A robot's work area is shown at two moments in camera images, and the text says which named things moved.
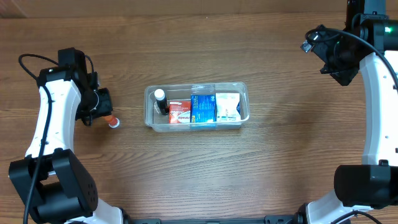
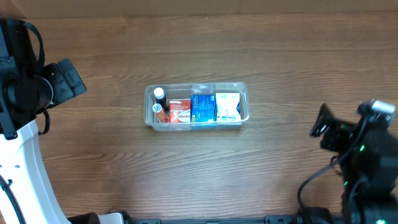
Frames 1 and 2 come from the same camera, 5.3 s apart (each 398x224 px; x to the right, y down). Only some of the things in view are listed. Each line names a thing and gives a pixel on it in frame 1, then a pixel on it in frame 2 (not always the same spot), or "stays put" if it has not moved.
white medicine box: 226,104 stays put
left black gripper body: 94,104 → 41,94
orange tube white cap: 114,122 → 160,113
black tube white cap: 161,101 stays put
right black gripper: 345,71 → 334,129
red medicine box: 180,111 stays put
